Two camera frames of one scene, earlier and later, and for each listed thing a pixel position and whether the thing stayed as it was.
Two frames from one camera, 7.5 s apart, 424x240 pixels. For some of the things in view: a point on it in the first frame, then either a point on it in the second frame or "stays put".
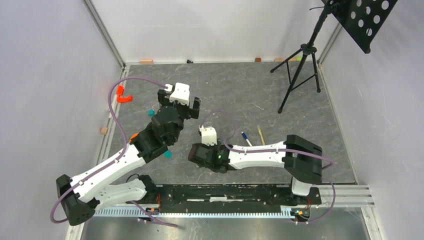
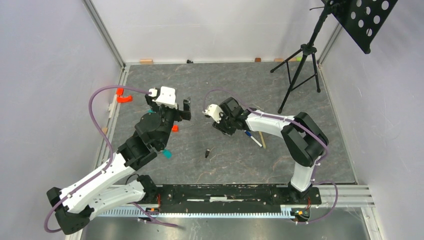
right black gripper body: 214,147 -> 225,125
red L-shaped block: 128,99 stays put
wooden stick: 261,136 stays put
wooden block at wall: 146,61 stays put
